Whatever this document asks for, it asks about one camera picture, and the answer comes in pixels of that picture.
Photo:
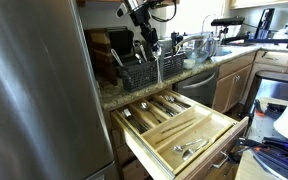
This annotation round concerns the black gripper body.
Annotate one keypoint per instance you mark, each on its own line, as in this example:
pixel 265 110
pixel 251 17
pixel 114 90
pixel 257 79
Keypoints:
pixel 140 16

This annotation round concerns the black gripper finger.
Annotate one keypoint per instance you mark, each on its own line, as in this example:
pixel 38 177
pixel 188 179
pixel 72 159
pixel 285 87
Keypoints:
pixel 150 35

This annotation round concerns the grey cutlery rack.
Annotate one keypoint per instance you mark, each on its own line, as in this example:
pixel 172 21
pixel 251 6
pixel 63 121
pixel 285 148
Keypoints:
pixel 137 76

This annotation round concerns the spoon in drawer compartment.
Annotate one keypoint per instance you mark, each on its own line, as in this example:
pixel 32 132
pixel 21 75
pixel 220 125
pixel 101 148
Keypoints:
pixel 145 107

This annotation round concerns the knives in middle compartment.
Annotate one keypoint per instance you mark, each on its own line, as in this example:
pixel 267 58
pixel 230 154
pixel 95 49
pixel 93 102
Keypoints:
pixel 163 108

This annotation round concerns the forks in rear compartment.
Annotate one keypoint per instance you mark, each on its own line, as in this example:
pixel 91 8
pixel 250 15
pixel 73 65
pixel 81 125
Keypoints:
pixel 174 101

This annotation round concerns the forks in compartment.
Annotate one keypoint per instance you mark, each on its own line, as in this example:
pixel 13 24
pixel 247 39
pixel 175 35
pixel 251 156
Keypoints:
pixel 138 123
pixel 174 101

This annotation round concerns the forks in front compartment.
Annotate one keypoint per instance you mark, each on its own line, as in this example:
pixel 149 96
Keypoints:
pixel 138 123

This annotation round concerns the chopstick in drawer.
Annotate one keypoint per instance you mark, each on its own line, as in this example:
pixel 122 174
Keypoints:
pixel 175 126
pixel 173 133

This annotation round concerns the wooden cutlery drawer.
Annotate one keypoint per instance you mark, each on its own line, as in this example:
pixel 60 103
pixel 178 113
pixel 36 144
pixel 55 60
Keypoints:
pixel 177 138

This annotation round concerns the wooden cutting boards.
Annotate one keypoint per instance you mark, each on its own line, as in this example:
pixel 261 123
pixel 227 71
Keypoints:
pixel 100 41

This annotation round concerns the white cup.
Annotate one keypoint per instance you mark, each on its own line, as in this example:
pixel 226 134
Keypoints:
pixel 188 64

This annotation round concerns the glass bowl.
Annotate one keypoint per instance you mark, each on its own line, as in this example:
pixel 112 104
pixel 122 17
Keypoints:
pixel 197 47

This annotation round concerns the stainless steel dishwasher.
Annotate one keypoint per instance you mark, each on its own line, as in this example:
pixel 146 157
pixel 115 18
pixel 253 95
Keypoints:
pixel 200 87

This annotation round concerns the wooden base cabinet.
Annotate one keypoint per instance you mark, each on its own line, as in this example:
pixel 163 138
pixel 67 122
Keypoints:
pixel 231 82

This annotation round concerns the stainless steel refrigerator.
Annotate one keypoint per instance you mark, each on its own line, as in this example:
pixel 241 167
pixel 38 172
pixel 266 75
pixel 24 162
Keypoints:
pixel 51 120

